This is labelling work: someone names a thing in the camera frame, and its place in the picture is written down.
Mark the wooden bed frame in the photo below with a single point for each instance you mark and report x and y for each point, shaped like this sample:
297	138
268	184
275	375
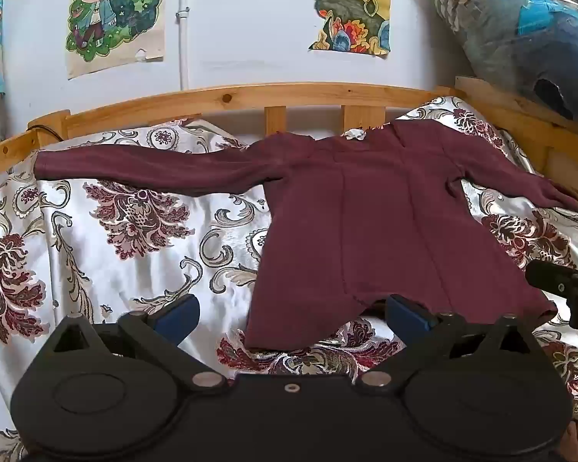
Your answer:
269	98

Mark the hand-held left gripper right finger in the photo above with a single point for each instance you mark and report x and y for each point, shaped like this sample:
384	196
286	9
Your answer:
405	320

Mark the floral satin blanket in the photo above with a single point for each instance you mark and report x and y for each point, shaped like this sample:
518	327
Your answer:
125	240

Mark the plastic bag with blue bedding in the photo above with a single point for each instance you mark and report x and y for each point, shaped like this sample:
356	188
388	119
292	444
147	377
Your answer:
525	29

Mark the blond cartoon figure wall poster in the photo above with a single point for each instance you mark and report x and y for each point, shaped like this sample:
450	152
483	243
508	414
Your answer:
113	14

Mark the maroon long-sleeved shirt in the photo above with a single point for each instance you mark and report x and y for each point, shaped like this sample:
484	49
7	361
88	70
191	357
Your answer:
366	231

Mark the white wall pipe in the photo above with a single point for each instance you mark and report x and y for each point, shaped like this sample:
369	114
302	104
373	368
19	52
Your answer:
184	24

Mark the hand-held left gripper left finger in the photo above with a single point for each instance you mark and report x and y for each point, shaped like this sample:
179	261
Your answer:
179	318

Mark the cartoon landscape wall poster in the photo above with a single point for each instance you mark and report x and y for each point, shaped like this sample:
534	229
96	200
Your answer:
349	5

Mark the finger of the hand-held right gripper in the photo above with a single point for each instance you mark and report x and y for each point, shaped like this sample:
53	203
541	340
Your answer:
554	275

